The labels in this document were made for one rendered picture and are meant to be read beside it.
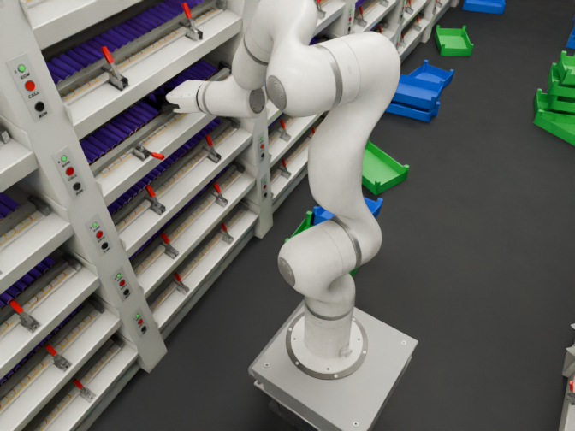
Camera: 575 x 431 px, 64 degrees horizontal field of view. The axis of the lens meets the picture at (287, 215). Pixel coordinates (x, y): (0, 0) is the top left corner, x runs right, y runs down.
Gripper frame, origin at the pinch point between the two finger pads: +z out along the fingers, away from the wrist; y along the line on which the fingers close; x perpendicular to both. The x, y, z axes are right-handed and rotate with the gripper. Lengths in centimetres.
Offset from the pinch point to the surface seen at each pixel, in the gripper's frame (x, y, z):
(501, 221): 103, -90, -70
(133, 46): -16.6, 7.2, -5.4
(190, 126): 8.6, 0.9, -5.6
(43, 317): 27, 58, 1
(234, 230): 65, -15, 13
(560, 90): 86, -179, -77
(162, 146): 8.3, 11.7, -5.0
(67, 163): -4.4, 37.9, -9.4
